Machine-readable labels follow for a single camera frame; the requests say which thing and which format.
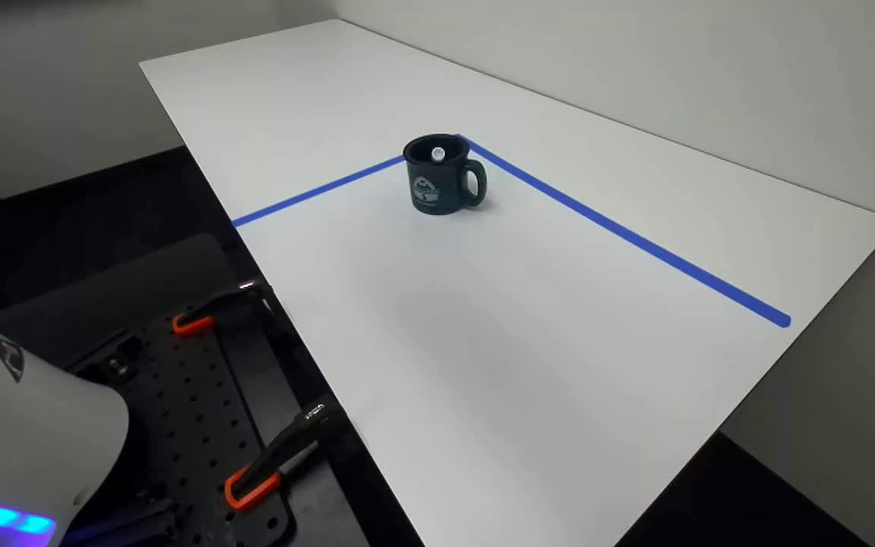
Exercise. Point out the red marker white cap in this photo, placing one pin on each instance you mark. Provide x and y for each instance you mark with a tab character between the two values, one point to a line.
440	154

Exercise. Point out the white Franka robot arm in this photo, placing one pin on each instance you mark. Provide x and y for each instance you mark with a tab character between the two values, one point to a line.
23	426

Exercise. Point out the dark teal mug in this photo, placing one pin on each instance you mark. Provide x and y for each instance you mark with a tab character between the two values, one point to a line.
440	187

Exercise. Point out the short blue tape strip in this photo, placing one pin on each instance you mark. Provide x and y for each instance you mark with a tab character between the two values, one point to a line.
317	190

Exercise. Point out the long blue tape strip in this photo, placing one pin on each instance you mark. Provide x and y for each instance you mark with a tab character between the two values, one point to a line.
638	240

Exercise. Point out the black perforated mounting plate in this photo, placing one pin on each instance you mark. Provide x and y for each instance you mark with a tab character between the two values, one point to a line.
198	426

